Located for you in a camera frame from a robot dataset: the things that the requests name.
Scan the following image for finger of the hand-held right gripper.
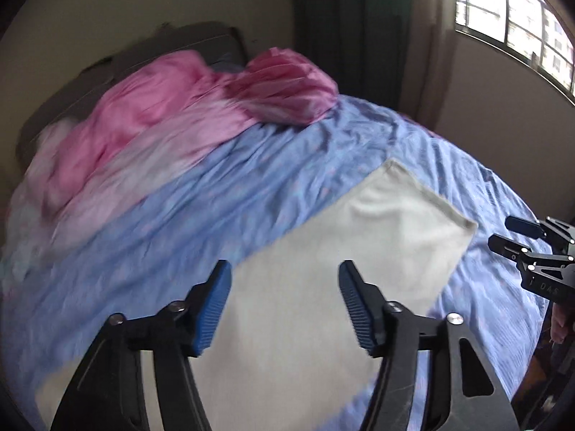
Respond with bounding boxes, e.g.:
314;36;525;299
504;215;575;252
488;233;575;272

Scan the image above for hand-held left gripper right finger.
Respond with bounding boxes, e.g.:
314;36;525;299
338;259;522;431

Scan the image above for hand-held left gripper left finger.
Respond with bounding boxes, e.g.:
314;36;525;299
49;259;233;431

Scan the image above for white pants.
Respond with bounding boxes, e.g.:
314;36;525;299
36;157;479;431

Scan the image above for person's right hand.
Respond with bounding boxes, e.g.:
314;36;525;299
551;304;570;342

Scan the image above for blue striped bed sheet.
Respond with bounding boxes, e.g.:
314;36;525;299
0;94;555;431

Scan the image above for beige curtain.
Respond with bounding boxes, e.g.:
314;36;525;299
404;0;461;131

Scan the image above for light blue floral blanket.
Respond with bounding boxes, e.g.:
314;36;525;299
0;198;37;297

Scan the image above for pink duvet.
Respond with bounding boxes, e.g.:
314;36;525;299
9;47;340;216

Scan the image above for barred window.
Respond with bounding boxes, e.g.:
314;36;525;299
454;0;575;99

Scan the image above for green curtain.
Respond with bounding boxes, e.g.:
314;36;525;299
287;0;432;122

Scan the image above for grey padded headboard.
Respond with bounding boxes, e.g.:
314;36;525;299
15;22;248;153

